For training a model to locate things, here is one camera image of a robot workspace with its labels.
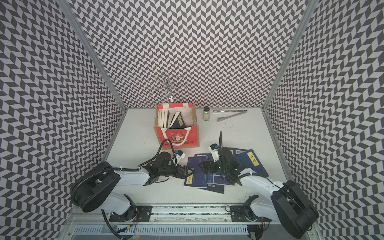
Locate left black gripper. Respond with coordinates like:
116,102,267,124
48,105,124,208
160,164,196,180

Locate blue book map cover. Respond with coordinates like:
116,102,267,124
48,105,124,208
184,154,213,189

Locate red burlap canvas bag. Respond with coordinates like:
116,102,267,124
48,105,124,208
154,103,199,148

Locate blue book sideways yellow label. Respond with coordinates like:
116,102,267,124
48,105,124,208
170,111,181,129

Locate brown black scroll book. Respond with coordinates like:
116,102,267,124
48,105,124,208
167,114,175,129

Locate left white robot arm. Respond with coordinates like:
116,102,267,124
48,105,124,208
70,148,194,222

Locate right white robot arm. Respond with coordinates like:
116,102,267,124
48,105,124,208
199,144,319,239

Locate dark blue bottom book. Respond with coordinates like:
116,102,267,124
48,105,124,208
204,185,225,194

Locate blue book far right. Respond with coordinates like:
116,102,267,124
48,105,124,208
229,148,269,177

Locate small glass jar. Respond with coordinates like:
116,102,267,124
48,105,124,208
203,106,210,121

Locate metal tongs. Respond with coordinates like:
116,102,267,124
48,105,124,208
213,110,248,122

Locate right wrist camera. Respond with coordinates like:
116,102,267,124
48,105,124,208
209,144,220,162

